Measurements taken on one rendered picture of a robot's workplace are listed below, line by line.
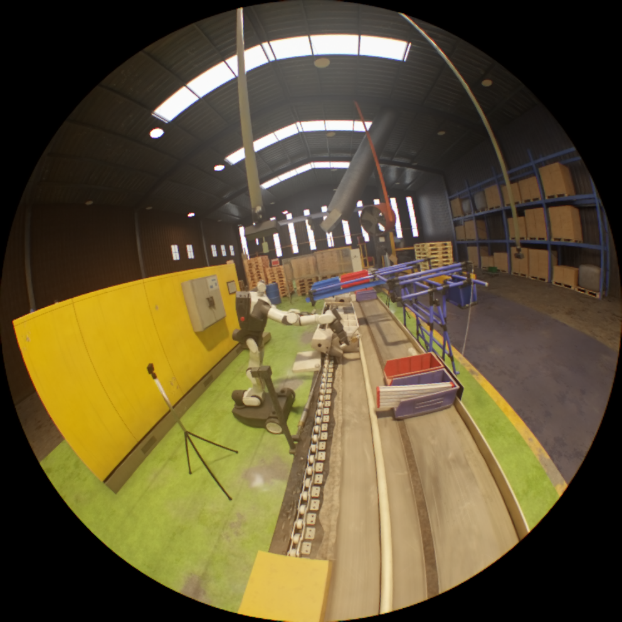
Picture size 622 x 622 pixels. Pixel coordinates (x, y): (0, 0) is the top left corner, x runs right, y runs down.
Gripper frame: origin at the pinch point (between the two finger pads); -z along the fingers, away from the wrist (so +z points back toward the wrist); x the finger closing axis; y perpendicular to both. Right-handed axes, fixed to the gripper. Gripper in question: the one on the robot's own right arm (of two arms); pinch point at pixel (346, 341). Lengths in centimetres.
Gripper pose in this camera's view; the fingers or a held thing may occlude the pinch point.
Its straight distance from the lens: 151.7
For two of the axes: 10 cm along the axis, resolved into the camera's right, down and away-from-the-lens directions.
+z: -5.8, -8.0, -1.5
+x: 1.3, -2.7, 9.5
